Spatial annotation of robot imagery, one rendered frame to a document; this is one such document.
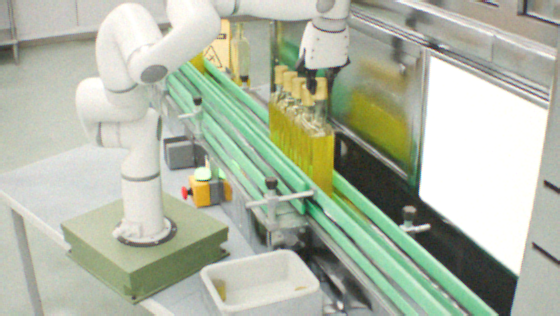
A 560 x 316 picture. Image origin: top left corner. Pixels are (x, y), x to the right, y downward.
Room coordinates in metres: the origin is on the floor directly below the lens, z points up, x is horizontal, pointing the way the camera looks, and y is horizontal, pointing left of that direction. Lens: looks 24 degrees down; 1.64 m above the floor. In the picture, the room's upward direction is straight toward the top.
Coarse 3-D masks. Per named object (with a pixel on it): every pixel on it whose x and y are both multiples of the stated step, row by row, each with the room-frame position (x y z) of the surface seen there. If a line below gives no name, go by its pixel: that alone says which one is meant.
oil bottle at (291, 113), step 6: (288, 108) 1.56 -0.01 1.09; (294, 108) 1.54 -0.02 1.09; (300, 108) 1.54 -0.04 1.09; (288, 114) 1.55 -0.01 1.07; (294, 114) 1.53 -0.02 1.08; (288, 120) 1.54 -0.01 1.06; (288, 126) 1.54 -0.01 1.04; (288, 132) 1.54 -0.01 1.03; (288, 138) 1.54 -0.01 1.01; (288, 144) 1.54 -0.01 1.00; (288, 150) 1.54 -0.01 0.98; (288, 156) 1.54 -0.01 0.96
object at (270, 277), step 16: (256, 256) 1.26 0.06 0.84; (272, 256) 1.27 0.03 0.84; (288, 256) 1.28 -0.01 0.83; (208, 272) 1.21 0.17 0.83; (224, 272) 1.23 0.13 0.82; (240, 272) 1.24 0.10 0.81; (256, 272) 1.26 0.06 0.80; (272, 272) 1.27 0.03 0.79; (288, 272) 1.28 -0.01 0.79; (304, 272) 1.21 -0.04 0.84; (208, 288) 1.14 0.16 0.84; (240, 288) 1.24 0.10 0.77; (256, 288) 1.24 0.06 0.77; (272, 288) 1.24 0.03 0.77; (288, 288) 1.24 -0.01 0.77; (224, 304) 1.18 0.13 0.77; (240, 304) 1.08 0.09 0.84; (256, 304) 1.09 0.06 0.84
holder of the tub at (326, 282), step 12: (312, 264) 1.31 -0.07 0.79; (324, 276) 1.25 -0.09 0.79; (204, 288) 1.18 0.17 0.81; (324, 288) 1.25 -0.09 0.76; (336, 288) 1.20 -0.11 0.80; (204, 300) 1.19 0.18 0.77; (288, 300) 1.12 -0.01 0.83; (300, 300) 1.13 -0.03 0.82; (312, 300) 1.14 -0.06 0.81; (336, 300) 1.20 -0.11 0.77; (216, 312) 1.11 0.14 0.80; (240, 312) 1.08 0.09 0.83; (252, 312) 1.08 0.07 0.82; (264, 312) 1.10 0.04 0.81; (276, 312) 1.11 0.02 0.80; (288, 312) 1.12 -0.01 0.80; (300, 312) 1.13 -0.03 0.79; (312, 312) 1.14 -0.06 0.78; (324, 312) 1.16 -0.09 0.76; (336, 312) 1.17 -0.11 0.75
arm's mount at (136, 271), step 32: (64, 224) 1.39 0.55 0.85; (96, 224) 1.39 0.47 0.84; (192, 224) 1.41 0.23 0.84; (224, 224) 1.42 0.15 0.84; (96, 256) 1.28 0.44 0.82; (128, 256) 1.26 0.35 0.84; (160, 256) 1.26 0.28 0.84; (192, 256) 1.33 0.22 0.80; (224, 256) 1.40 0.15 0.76; (128, 288) 1.21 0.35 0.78; (160, 288) 1.25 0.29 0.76
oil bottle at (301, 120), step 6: (300, 114) 1.50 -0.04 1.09; (294, 120) 1.51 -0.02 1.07; (300, 120) 1.48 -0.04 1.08; (306, 120) 1.48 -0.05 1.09; (294, 126) 1.51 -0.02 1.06; (300, 126) 1.48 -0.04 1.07; (294, 132) 1.51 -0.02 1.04; (300, 132) 1.47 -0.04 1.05; (294, 138) 1.51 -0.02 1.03; (300, 138) 1.47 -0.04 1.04; (294, 144) 1.51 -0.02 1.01; (300, 144) 1.47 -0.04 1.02; (294, 150) 1.51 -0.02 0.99; (300, 150) 1.47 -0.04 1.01; (294, 156) 1.51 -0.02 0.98; (300, 156) 1.47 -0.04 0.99; (294, 162) 1.51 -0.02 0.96; (300, 162) 1.47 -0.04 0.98; (300, 168) 1.47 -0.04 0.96
